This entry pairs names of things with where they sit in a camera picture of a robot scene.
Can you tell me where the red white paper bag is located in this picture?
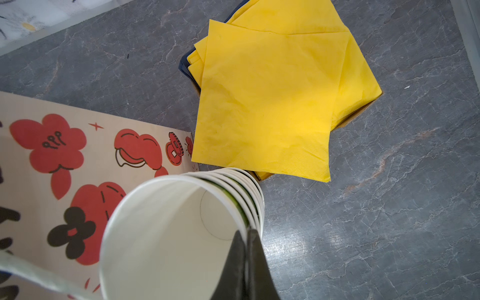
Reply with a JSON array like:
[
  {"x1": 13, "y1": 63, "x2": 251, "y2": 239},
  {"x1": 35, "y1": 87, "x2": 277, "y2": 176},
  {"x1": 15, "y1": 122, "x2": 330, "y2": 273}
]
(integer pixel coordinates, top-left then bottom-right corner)
[{"x1": 1, "y1": 92, "x2": 198, "y2": 296}]

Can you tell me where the stack of paper cups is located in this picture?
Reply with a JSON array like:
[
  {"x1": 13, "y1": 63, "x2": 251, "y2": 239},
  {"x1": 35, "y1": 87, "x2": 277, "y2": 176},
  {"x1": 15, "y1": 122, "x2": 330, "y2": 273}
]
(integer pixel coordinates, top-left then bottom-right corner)
[{"x1": 99, "y1": 167, "x2": 265, "y2": 300}]

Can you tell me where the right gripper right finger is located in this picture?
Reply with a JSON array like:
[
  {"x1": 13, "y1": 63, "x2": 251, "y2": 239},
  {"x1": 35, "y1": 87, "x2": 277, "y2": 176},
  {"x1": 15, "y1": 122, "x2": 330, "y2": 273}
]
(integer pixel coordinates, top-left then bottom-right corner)
[{"x1": 246, "y1": 229, "x2": 280, "y2": 300}]

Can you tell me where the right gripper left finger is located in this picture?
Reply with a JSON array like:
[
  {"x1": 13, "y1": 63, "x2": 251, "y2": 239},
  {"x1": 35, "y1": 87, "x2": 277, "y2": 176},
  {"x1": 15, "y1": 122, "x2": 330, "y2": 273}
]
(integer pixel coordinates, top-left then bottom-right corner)
[{"x1": 211, "y1": 231, "x2": 246, "y2": 300}]

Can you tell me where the yellow paper napkins stack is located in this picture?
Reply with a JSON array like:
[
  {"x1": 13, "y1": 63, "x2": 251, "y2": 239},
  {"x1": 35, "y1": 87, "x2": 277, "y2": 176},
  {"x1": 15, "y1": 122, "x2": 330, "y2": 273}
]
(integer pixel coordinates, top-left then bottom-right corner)
[{"x1": 186, "y1": 0, "x2": 383, "y2": 183}]

